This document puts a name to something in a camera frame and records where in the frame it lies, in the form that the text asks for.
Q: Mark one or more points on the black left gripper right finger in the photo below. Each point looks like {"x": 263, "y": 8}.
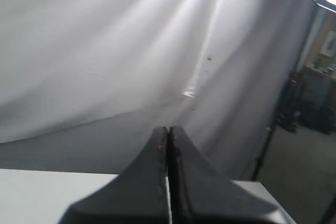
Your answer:
{"x": 200, "y": 194}

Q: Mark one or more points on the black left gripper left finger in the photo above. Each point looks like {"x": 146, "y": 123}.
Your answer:
{"x": 137, "y": 195}

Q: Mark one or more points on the white backdrop cloth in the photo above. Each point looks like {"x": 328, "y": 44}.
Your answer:
{"x": 84, "y": 82}

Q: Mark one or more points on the dark shelving with clutter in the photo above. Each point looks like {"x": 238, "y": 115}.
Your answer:
{"x": 309, "y": 102}

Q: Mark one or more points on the black backdrop stand pole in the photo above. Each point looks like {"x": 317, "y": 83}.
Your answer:
{"x": 273, "y": 125}

